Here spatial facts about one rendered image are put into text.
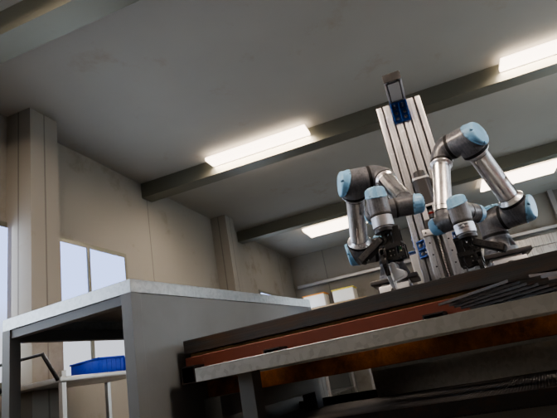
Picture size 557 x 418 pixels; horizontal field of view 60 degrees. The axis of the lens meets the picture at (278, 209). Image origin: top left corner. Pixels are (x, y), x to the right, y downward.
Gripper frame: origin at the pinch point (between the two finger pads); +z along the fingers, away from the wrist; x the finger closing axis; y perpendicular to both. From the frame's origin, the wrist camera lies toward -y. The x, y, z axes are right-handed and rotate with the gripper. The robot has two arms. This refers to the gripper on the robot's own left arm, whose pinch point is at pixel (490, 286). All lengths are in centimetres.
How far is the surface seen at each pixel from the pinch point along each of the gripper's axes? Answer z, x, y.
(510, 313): 13, 94, -7
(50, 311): -17, 80, 126
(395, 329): 12, 94, 13
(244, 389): 18, 83, 55
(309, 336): 7, 62, 45
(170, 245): -167, -287, 369
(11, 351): -8, 79, 147
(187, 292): -17, 53, 91
